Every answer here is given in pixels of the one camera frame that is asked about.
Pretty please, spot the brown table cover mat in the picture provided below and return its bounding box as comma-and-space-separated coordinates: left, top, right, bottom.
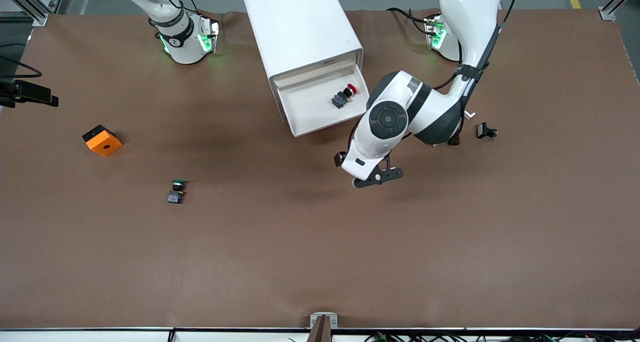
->
0, 8, 640, 331

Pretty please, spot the white drawer cabinet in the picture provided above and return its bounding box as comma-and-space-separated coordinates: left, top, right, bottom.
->
241, 0, 364, 124

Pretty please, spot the aluminium profile frame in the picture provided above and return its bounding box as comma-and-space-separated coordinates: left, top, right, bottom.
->
0, 0, 68, 27
598, 0, 640, 22

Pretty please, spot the black base cable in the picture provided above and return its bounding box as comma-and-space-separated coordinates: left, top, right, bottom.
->
386, 6, 433, 35

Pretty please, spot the grey metal edge bracket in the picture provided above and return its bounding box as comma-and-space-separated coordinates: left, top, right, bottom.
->
309, 312, 339, 330

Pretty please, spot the red push button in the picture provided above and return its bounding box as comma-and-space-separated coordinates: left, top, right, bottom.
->
331, 83, 359, 109

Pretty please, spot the orange box with black base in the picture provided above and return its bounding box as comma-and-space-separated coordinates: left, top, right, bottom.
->
82, 124, 123, 158

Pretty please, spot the green push button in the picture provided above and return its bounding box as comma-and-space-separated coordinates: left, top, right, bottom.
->
166, 180, 188, 205

